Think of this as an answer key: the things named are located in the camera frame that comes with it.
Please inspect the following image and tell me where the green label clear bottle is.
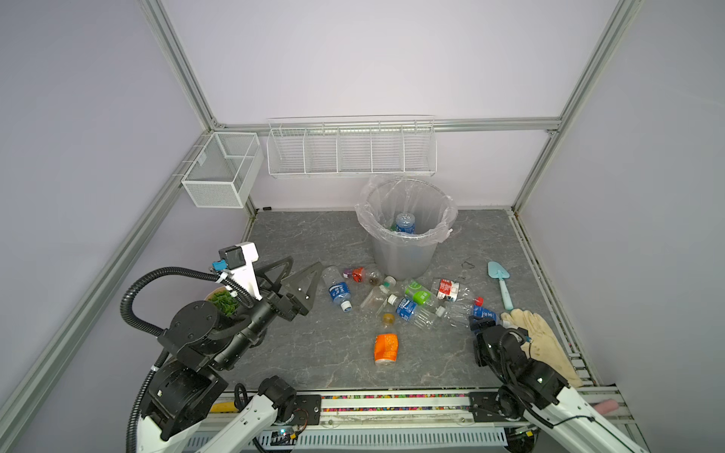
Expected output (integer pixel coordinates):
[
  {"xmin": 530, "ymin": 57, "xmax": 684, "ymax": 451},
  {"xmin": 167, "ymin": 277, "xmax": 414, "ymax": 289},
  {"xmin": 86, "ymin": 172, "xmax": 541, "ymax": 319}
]
[{"xmin": 404, "ymin": 279, "xmax": 446, "ymax": 318}]

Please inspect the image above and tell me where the blue label bottle white cap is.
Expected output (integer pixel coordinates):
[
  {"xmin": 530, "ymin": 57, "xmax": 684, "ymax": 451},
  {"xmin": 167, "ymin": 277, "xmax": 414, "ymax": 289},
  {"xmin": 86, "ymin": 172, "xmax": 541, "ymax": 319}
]
[{"xmin": 322, "ymin": 266, "xmax": 352, "ymax": 313}]

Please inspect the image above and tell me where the blue label bottle red cap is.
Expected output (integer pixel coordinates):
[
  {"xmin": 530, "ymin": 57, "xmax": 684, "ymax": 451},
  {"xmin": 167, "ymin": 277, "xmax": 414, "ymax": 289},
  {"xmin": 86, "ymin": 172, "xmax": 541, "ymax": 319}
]
[{"xmin": 446, "ymin": 305, "xmax": 498, "ymax": 330}]

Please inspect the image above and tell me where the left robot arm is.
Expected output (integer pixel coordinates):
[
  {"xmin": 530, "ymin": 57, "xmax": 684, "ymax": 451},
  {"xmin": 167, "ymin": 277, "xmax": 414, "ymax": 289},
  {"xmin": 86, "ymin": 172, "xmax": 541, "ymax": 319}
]
[{"xmin": 120, "ymin": 247, "xmax": 324, "ymax": 452}]

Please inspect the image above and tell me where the beige work glove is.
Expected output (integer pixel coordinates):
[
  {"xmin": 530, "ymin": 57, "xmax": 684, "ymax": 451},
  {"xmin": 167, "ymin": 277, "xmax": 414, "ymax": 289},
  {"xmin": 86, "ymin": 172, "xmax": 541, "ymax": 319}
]
[{"xmin": 500, "ymin": 309, "xmax": 583, "ymax": 388}]

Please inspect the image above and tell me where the potted green plant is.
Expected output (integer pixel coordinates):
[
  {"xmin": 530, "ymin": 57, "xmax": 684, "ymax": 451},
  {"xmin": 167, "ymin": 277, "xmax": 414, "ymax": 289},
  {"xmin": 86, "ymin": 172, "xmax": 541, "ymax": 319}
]
[{"xmin": 206, "ymin": 288, "xmax": 241, "ymax": 318}]

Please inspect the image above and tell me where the white mesh wall basket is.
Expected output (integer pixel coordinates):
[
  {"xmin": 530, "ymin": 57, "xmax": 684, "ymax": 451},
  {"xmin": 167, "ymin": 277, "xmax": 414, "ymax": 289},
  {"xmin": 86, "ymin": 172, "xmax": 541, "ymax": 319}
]
[{"xmin": 182, "ymin": 132, "xmax": 264, "ymax": 209}]

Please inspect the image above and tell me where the clear bottle green band cap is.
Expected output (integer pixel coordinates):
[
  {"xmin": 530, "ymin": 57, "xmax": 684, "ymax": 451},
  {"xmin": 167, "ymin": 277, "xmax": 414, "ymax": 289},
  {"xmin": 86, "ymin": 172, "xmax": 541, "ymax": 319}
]
[{"xmin": 361, "ymin": 276, "xmax": 396, "ymax": 311}]

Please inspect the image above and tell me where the white wire wall shelf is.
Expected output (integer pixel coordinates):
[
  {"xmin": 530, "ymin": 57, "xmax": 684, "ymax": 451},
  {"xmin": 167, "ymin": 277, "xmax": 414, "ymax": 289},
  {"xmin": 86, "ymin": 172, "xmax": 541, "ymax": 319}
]
[{"xmin": 267, "ymin": 115, "xmax": 438, "ymax": 177}]

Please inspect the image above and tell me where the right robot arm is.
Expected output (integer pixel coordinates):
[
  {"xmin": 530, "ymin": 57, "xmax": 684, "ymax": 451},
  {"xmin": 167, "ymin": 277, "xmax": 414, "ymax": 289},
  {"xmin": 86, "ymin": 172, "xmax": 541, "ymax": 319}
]
[{"xmin": 469, "ymin": 317, "xmax": 646, "ymax": 452}]

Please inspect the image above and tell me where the orange label bottle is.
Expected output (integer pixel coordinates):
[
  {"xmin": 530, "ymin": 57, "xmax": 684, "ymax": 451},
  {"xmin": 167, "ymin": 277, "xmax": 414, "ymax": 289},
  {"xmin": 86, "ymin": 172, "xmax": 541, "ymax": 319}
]
[{"xmin": 373, "ymin": 313, "xmax": 400, "ymax": 365}]

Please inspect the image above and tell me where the small red label purple cap bottle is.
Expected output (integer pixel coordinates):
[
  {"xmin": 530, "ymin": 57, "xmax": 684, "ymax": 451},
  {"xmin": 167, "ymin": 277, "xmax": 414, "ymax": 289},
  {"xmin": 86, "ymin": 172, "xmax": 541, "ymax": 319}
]
[{"xmin": 342, "ymin": 265, "xmax": 384, "ymax": 286}]

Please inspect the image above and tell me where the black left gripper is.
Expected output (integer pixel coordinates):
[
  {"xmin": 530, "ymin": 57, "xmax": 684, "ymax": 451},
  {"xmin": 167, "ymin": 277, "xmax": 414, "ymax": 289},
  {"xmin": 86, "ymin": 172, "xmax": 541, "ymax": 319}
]
[{"xmin": 214, "ymin": 255, "xmax": 322, "ymax": 369}]

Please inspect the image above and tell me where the light blue garden trowel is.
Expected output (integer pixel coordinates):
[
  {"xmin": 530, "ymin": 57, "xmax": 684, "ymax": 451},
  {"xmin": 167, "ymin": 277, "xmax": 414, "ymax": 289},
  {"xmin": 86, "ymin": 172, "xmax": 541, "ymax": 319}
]
[{"xmin": 487, "ymin": 262, "xmax": 515, "ymax": 311}]

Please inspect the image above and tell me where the red label clear bottle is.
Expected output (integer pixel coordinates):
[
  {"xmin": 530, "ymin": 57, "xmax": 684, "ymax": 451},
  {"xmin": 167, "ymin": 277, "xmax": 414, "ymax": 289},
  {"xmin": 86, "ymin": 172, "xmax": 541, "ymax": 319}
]
[{"xmin": 432, "ymin": 277, "xmax": 484, "ymax": 308}]

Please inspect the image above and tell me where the grey mesh waste bin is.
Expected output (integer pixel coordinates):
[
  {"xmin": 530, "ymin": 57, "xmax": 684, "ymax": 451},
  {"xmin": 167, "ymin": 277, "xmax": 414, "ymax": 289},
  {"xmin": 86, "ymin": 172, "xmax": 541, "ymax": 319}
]
[{"xmin": 361, "ymin": 178, "xmax": 449, "ymax": 281}]

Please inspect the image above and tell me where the large blue label water bottle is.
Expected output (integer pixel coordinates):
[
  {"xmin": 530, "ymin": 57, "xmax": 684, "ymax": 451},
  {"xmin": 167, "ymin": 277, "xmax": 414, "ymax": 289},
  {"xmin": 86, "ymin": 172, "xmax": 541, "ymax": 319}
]
[{"xmin": 395, "ymin": 213, "xmax": 415, "ymax": 234}]

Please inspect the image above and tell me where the blue pocari label bottle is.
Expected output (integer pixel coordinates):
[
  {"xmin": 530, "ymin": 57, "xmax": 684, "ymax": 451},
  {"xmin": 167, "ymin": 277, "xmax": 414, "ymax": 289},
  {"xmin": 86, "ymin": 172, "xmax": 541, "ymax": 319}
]
[{"xmin": 386, "ymin": 294, "xmax": 437, "ymax": 330}]

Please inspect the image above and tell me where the blue garden fork yellow handle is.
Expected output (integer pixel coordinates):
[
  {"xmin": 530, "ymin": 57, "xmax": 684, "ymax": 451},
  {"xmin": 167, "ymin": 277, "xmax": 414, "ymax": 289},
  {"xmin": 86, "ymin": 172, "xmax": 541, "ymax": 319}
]
[{"xmin": 210, "ymin": 401, "xmax": 239, "ymax": 413}]

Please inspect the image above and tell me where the purple scoop pink handle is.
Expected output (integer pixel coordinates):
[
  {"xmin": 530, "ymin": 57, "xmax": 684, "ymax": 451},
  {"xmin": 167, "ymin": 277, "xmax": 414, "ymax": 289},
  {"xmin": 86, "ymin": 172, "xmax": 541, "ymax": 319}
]
[{"xmin": 593, "ymin": 399, "xmax": 619, "ymax": 415}]

